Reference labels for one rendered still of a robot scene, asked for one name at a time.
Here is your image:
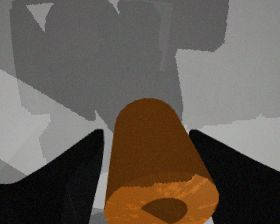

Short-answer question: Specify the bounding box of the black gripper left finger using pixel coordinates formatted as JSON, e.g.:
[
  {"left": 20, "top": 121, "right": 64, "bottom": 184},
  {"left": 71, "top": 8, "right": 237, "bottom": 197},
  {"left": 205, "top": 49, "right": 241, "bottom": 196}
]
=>
[{"left": 0, "top": 129, "right": 105, "bottom": 224}]

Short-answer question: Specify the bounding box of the orange knob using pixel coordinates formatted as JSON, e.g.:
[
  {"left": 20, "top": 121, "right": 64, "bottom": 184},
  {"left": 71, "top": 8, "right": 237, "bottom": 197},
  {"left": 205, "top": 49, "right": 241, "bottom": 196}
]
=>
[{"left": 104, "top": 97, "right": 218, "bottom": 224}]

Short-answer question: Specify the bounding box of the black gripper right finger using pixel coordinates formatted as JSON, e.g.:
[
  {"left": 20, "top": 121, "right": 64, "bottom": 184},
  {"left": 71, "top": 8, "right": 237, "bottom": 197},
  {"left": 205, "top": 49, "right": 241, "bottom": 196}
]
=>
[{"left": 189, "top": 129, "right": 280, "bottom": 224}]

